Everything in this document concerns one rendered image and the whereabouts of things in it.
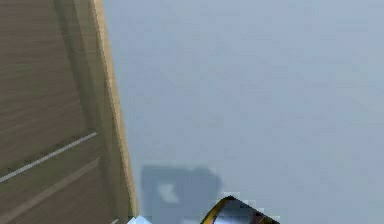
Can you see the shiny grey round object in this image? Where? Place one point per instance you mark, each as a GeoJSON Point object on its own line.
{"type": "Point", "coordinates": [235, 213]}

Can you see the pale blue small object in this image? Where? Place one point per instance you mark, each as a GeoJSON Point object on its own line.
{"type": "Point", "coordinates": [139, 220]}

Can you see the light brown wooden door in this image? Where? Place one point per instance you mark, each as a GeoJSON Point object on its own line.
{"type": "Point", "coordinates": [46, 100]}

